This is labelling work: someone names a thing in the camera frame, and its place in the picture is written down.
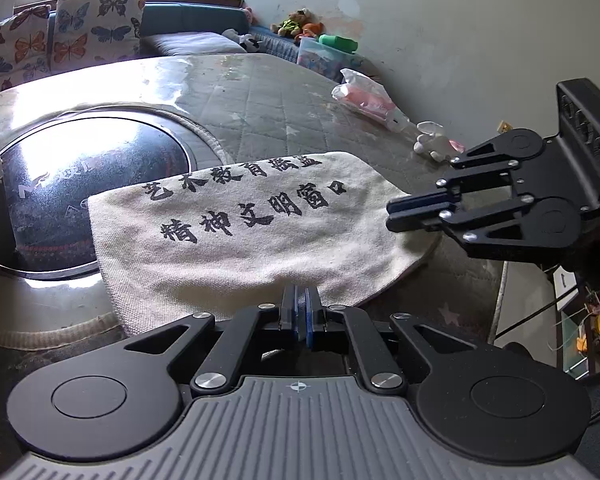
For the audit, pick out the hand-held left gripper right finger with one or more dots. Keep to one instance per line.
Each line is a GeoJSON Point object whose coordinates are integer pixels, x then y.
{"type": "Point", "coordinates": [312, 320]}

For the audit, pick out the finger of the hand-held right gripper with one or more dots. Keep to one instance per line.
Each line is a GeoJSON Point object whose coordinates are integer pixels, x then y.
{"type": "Point", "coordinates": [420, 204]}
{"type": "Point", "coordinates": [420, 222]}

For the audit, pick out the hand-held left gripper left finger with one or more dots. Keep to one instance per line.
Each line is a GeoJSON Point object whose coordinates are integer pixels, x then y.
{"type": "Point", "coordinates": [291, 317]}

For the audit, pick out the beige canvas shopping bag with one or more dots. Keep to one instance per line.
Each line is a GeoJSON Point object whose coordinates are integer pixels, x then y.
{"type": "Point", "coordinates": [255, 255]}

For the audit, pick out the pink plastic bag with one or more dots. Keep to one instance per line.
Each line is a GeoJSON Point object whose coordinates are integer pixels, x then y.
{"type": "Point", "coordinates": [367, 97]}

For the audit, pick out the white and pink plush toy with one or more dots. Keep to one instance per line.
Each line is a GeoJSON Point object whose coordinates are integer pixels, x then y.
{"type": "Point", "coordinates": [432, 142]}

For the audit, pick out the clear plastic storage bin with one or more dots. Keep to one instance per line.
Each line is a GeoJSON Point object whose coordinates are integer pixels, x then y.
{"type": "Point", "coordinates": [325, 62]}

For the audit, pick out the green bottle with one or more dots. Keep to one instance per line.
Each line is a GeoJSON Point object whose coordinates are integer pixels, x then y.
{"type": "Point", "coordinates": [337, 42]}

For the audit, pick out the orange plush toy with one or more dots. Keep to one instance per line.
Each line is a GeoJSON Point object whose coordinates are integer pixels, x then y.
{"type": "Point", "coordinates": [312, 29]}

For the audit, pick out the brown teddy bear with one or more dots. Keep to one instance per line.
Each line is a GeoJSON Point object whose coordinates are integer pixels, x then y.
{"type": "Point", "coordinates": [291, 24]}

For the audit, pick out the round black induction cooktop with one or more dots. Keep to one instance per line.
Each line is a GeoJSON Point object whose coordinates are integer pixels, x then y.
{"type": "Point", "coordinates": [95, 185]}

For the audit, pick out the panda plush toy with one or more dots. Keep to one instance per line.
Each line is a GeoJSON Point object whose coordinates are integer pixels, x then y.
{"type": "Point", "coordinates": [242, 41]}

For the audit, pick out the grey pillow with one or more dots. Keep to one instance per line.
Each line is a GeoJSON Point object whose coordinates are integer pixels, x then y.
{"type": "Point", "coordinates": [190, 44]}

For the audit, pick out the blue sofa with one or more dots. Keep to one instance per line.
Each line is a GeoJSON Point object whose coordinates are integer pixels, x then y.
{"type": "Point", "coordinates": [195, 20]}

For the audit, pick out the butterfly print cushion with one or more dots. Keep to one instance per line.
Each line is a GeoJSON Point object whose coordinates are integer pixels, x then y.
{"type": "Point", "coordinates": [97, 30]}
{"type": "Point", "coordinates": [15, 50]}

